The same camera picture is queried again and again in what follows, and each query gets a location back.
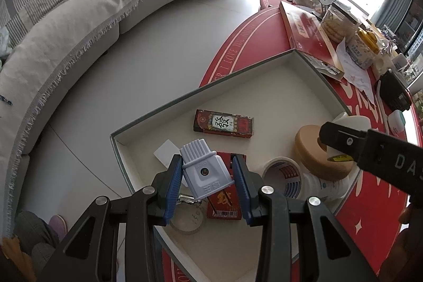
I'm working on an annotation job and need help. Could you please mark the white tape roll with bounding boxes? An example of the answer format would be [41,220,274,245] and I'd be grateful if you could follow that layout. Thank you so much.
[262,156,302,201]

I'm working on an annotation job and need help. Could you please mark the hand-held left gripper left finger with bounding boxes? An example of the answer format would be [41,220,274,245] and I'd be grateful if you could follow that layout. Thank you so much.
[38,155,184,282]

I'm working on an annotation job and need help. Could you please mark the person's right forearm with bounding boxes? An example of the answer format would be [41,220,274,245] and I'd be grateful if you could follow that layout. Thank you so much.
[378,229,423,282]

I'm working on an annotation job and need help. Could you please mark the clear tape roll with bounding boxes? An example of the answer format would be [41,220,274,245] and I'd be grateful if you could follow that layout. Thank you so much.
[169,198,203,235]

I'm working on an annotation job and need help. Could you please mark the white bottle with yellow label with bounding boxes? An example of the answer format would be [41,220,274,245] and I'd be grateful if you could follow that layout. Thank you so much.
[325,112,371,164]

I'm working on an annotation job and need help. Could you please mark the black case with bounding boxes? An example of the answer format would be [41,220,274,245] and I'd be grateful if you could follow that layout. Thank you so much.
[377,70,413,111]

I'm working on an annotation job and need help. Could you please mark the grey white plug adapter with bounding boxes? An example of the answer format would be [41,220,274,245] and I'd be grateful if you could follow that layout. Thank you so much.
[179,138,236,202]

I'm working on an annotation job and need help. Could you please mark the clear jar of biscuits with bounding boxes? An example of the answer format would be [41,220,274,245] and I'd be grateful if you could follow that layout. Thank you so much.
[320,3,360,43]

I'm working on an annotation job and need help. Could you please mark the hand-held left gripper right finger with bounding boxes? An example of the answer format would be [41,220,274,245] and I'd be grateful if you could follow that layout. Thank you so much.
[231,153,379,282]

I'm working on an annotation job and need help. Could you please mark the pink slipper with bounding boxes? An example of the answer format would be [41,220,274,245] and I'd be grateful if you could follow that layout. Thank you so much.
[48,215,69,236]

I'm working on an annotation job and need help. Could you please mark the brown paper tape roll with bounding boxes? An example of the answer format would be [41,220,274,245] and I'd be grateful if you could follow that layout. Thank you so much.
[295,124,355,182]

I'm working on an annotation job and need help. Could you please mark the red packet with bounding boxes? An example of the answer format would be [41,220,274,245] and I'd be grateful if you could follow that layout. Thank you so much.
[206,152,248,221]

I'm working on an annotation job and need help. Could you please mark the grey green curtain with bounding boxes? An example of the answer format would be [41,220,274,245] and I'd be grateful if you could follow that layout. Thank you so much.
[370,0,417,35]

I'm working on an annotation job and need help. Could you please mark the white card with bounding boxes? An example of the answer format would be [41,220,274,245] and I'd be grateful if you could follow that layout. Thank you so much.
[153,139,182,168]

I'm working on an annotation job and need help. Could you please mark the person's right hand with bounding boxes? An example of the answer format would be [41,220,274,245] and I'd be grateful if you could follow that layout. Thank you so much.
[398,199,423,226]

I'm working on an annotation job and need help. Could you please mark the red card pack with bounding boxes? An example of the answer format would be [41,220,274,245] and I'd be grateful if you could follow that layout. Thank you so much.
[192,109,255,140]

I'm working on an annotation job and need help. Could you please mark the blue patterned cloth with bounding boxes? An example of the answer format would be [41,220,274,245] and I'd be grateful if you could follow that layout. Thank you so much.
[0,27,12,63]

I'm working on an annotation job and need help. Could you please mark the person's left leg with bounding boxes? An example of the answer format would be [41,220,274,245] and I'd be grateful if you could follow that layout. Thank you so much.
[15,210,62,269]

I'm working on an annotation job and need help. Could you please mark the round red rug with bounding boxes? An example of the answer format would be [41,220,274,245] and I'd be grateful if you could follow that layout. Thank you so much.
[162,0,423,282]

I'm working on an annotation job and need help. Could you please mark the white covered sofa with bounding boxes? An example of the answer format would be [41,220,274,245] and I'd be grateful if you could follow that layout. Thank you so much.
[0,0,221,238]

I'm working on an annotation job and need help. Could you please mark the white shallow cardboard box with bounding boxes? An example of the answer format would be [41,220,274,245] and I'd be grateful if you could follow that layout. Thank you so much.
[110,49,352,282]

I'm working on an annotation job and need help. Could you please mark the white and teal round container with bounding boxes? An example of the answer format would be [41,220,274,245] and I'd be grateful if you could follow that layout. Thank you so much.
[387,110,406,135]

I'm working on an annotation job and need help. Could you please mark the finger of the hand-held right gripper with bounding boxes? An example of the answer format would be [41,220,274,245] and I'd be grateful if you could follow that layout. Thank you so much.
[318,122,369,168]

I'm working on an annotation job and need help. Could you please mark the grey striped cushion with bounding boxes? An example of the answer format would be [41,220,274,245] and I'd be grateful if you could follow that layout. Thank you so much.
[0,0,80,49]

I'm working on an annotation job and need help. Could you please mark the jar with yellow lid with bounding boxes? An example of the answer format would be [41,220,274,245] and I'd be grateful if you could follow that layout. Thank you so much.
[345,27,380,69]

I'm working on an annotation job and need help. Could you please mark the white paper sheets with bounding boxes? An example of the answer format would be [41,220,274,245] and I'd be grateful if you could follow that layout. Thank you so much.
[335,38,380,104]

